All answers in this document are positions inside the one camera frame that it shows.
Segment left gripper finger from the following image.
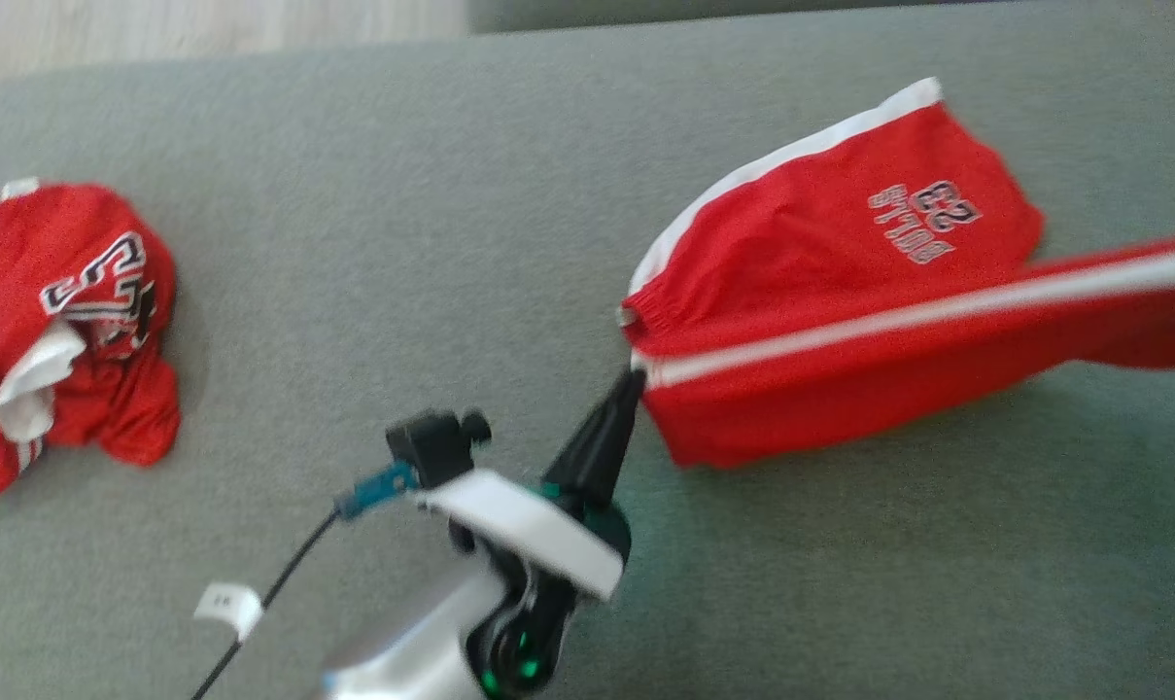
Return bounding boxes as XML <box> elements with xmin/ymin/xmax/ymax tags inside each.
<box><xmin>544</xmin><ymin>367</ymin><xmax>639</xmax><ymax>499</ymax></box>
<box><xmin>582</xmin><ymin>373</ymin><xmax>648</xmax><ymax>508</ymax></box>

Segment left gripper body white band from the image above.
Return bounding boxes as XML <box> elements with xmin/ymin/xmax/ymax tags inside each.
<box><xmin>412</xmin><ymin>471</ymin><xmax>635</xmax><ymax>697</ymax></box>

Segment red shorts with white stripe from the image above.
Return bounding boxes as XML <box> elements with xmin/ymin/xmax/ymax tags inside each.
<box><xmin>616</xmin><ymin>76</ymin><xmax>1175</xmax><ymax>472</ymax></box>

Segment red jersey with white sleeves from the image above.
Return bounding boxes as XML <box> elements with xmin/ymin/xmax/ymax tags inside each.
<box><xmin>0</xmin><ymin>177</ymin><xmax>183</xmax><ymax>497</ymax></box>

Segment large grey sofa chaise cushion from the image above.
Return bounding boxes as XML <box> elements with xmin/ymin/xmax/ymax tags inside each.
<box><xmin>0</xmin><ymin>0</ymin><xmax>1175</xmax><ymax>700</ymax></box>

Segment black cable with teal plug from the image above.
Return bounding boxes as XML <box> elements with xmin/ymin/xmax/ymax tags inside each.
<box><xmin>190</xmin><ymin>460</ymin><xmax>420</xmax><ymax>700</ymax></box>

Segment white cable tag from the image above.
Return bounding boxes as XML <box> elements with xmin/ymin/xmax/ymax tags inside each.
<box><xmin>193</xmin><ymin>580</ymin><xmax>264</xmax><ymax>643</ymax></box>

